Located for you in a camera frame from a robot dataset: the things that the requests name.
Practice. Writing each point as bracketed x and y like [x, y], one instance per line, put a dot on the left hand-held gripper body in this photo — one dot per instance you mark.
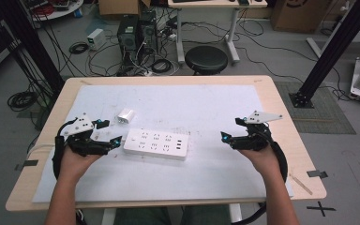
[80, 125]

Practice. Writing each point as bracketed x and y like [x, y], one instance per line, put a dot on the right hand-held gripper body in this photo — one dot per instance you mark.
[253, 139]

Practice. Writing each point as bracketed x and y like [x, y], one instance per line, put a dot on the white charger plug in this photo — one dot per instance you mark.
[126, 115]

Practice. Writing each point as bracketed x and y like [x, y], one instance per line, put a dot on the white power strip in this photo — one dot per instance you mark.
[156, 144]

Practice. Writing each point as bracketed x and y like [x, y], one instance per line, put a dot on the person's right hand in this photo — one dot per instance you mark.
[262, 161]

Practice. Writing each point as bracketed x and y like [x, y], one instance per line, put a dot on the person's left hand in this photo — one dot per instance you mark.
[75, 162]

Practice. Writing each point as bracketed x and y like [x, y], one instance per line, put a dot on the white board mat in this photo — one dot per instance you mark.
[184, 103]

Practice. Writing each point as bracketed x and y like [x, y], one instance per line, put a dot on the thin wooden stick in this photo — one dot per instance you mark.
[300, 184]

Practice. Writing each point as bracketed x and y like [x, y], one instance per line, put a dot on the grey tape piece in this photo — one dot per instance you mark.
[317, 173]
[27, 163]

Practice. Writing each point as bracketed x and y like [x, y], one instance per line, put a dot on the black round stool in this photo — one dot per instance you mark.
[206, 58]

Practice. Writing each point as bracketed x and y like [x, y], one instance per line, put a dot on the white table leg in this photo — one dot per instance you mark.
[235, 213]
[108, 217]

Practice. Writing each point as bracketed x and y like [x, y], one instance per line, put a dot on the grey floor mat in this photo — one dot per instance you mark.
[325, 109]

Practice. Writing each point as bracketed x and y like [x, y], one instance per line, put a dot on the white power supply box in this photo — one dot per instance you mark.
[95, 38]

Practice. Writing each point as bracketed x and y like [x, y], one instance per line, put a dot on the black computer tower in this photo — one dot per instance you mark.
[148, 31]
[127, 37]

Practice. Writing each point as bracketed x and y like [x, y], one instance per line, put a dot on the black tape cross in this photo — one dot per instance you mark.
[320, 208]

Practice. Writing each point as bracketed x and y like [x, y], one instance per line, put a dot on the round white table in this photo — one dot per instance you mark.
[59, 9]

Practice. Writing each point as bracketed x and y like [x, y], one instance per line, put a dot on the white desk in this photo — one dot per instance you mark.
[218, 3]

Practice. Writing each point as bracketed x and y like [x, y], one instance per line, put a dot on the large cardboard box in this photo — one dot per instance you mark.
[300, 14]

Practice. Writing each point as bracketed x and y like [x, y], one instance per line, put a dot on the black metal post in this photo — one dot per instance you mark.
[334, 47]
[36, 43]

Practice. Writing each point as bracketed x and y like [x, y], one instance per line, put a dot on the white desk frame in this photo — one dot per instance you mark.
[314, 47]

